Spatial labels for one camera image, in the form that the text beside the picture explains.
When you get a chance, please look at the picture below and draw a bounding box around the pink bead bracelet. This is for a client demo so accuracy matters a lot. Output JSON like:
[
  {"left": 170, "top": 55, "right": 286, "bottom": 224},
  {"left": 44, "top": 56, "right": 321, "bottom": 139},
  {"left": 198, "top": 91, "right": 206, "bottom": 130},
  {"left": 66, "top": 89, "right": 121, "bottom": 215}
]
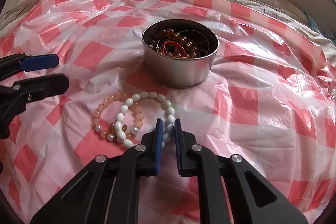
[{"left": 93, "top": 92, "right": 145, "bottom": 142}]

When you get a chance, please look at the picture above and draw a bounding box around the pile of mixed bracelets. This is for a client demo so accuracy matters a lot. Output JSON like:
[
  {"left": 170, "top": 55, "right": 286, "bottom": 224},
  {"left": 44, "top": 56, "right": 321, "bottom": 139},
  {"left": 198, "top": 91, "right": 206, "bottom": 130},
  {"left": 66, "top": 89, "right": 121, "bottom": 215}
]
[{"left": 147, "top": 27, "right": 211, "bottom": 59}]

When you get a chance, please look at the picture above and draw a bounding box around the red white checkered plastic sheet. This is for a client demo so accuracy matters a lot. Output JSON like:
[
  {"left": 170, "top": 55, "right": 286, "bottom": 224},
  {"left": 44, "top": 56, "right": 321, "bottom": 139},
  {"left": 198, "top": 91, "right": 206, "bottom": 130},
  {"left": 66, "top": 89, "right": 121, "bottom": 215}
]
[{"left": 1, "top": 0, "right": 335, "bottom": 223}]

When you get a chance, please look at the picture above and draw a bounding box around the blue plastic bag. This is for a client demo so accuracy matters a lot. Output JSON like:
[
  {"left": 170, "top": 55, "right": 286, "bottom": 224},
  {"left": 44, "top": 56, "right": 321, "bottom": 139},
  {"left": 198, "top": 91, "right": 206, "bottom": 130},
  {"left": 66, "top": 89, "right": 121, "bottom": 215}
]
[{"left": 304, "top": 12, "right": 328, "bottom": 38}]

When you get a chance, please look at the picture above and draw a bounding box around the white bead bracelet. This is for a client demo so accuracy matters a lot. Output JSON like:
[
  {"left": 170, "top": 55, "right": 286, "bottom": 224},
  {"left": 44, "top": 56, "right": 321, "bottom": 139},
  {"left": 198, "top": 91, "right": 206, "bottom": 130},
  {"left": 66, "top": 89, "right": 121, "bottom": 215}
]
[{"left": 114, "top": 91, "right": 176, "bottom": 150}]

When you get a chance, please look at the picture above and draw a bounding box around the round silver metal tin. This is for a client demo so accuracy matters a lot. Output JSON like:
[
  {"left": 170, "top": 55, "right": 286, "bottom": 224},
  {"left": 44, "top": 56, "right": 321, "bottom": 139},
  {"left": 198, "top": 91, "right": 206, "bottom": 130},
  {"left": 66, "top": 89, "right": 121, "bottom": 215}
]
[{"left": 142, "top": 19, "right": 219, "bottom": 88}]

